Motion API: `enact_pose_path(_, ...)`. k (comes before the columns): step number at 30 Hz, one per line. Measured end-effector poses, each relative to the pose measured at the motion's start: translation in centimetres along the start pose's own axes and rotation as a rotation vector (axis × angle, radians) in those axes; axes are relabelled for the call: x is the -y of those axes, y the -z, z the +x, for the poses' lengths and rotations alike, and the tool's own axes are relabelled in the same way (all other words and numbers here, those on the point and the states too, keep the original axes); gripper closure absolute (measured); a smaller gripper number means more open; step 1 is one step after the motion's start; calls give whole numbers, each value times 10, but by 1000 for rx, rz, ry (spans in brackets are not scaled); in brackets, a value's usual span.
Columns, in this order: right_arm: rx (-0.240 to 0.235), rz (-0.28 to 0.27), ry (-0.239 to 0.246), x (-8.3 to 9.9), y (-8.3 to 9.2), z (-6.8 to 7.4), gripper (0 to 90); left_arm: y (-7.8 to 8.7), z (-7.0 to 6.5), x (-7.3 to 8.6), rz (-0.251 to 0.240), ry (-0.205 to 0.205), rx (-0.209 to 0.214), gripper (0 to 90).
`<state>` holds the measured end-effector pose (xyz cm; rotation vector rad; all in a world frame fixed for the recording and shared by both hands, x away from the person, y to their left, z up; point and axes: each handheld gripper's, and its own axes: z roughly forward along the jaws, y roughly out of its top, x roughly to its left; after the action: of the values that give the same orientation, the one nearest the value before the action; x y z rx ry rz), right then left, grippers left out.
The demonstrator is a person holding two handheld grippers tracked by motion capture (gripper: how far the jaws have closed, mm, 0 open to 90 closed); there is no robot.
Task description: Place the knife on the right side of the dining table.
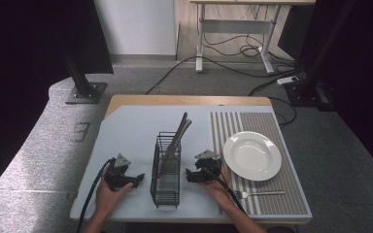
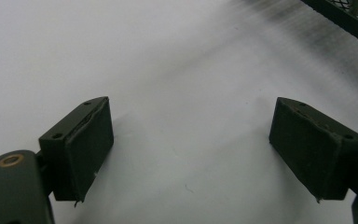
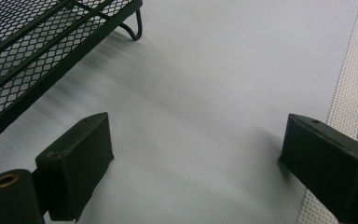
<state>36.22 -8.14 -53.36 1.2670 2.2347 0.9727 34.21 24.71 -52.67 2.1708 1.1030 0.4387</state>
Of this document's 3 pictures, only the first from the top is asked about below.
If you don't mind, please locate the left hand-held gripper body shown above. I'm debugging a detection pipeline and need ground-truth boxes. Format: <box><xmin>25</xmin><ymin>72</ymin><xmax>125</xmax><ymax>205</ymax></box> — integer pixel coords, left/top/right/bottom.
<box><xmin>104</xmin><ymin>153</ymin><xmax>139</xmax><ymax>191</ymax></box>

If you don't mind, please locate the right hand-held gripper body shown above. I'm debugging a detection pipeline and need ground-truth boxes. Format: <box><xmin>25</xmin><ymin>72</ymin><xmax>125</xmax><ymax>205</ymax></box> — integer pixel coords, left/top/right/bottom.
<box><xmin>193</xmin><ymin>150</ymin><xmax>223</xmax><ymax>184</ymax></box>

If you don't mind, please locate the person's left hand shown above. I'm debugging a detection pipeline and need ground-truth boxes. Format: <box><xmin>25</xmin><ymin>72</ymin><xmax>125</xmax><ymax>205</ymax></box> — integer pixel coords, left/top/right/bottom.
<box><xmin>94</xmin><ymin>176</ymin><xmax>134</xmax><ymax>217</ymax></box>

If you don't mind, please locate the person's right hand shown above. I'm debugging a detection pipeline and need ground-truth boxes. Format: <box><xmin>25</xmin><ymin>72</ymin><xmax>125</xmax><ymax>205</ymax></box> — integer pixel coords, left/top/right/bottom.
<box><xmin>201</xmin><ymin>166</ymin><xmax>235</xmax><ymax>209</ymax></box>

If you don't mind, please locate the long silver cutlery piece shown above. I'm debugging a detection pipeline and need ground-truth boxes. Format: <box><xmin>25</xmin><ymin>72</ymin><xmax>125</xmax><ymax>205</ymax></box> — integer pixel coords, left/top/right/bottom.
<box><xmin>166</xmin><ymin>112</ymin><xmax>188</xmax><ymax>163</ymax></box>
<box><xmin>158</xmin><ymin>118</ymin><xmax>193</xmax><ymax>177</ymax></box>

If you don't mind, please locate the white plate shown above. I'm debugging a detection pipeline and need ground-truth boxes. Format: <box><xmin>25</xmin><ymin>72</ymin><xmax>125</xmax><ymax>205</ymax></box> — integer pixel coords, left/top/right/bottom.
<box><xmin>222</xmin><ymin>130</ymin><xmax>283</xmax><ymax>183</ymax></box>

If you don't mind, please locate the pale blue table cover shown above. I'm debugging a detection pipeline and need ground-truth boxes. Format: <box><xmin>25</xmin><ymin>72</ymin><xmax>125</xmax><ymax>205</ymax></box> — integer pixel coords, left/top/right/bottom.
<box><xmin>70</xmin><ymin>104</ymin><xmax>314</xmax><ymax>223</ymax></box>

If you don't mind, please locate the silver fork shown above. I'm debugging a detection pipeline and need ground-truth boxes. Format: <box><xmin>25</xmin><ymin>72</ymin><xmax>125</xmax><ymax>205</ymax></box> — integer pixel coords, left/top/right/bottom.
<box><xmin>232</xmin><ymin>189</ymin><xmax>287</xmax><ymax>200</ymax></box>

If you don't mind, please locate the grey striped placemat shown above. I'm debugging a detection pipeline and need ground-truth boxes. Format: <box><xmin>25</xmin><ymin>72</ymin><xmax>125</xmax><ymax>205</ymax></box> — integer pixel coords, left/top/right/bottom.
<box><xmin>209</xmin><ymin>111</ymin><xmax>310</xmax><ymax>216</ymax></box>

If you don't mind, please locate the white power strip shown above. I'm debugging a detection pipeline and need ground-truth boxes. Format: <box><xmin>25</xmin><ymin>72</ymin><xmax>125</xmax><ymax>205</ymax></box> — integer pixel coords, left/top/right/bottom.
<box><xmin>276</xmin><ymin>75</ymin><xmax>301</xmax><ymax>86</ymax></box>

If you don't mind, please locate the black metal stand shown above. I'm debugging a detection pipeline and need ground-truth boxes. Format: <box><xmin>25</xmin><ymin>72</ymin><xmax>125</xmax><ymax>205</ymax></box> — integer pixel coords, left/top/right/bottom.
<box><xmin>284</xmin><ymin>0</ymin><xmax>360</xmax><ymax>113</ymax></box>

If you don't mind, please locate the white desk with metal legs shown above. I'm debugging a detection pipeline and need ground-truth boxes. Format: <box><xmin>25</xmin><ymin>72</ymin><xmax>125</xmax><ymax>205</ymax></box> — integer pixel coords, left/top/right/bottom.
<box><xmin>188</xmin><ymin>0</ymin><xmax>317</xmax><ymax>75</ymax></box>

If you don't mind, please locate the dark curtain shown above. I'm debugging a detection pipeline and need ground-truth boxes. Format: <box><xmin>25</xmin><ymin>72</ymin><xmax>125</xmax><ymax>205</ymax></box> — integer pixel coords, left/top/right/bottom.
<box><xmin>0</xmin><ymin>0</ymin><xmax>115</xmax><ymax>206</ymax></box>
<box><xmin>277</xmin><ymin>0</ymin><xmax>373</xmax><ymax>183</ymax></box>

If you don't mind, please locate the black wire cutlery rack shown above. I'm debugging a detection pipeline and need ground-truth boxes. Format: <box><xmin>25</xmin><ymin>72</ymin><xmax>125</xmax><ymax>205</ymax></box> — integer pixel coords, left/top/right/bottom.
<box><xmin>150</xmin><ymin>131</ymin><xmax>182</xmax><ymax>209</ymax></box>

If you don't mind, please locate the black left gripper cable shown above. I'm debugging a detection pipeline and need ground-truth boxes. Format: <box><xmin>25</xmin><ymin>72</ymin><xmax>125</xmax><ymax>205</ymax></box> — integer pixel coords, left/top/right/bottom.
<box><xmin>76</xmin><ymin>157</ymin><xmax>116</xmax><ymax>233</ymax></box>

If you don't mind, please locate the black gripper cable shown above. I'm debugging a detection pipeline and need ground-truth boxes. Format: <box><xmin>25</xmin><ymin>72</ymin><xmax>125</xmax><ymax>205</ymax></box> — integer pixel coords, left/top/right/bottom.
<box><xmin>203</xmin><ymin>167</ymin><xmax>248</xmax><ymax>216</ymax></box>
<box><xmin>76</xmin><ymin>157</ymin><xmax>116</xmax><ymax>233</ymax></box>

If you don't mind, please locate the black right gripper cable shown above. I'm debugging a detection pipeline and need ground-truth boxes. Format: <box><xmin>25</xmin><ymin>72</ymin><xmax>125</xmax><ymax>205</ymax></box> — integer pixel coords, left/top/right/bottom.
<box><xmin>203</xmin><ymin>167</ymin><xmax>248</xmax><ymax>216</ymax></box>

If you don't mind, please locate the looped black floor cable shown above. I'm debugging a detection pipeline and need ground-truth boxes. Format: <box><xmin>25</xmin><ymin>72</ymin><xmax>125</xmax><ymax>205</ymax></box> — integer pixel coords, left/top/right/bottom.
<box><xmin>248</xmin><ymin>82</ymin><xmax>298</xmax><ymax>128</ymax></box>

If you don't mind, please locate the black stand with base plate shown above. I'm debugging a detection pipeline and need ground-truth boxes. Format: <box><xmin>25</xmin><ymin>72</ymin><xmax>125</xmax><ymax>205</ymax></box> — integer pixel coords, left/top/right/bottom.
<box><xmin>61</xmin><ymin>45</ymin><xmax>109</xmax><ymax>106</ymax></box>

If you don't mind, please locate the long black floor cable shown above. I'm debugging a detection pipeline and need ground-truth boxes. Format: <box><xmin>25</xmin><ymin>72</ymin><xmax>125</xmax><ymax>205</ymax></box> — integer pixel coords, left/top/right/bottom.
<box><xmin>145</xmin><ymin>55</ymin><xmax>300</xmax><ymax>96</ymax></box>

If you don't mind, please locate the bundle of black cables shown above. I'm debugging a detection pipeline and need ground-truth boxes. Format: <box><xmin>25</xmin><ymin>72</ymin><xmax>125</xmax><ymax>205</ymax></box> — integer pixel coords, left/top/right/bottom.
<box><xmin>202</xmin><ymin>6</ymin><xmax>275</xmax><ymax>60</ymax></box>

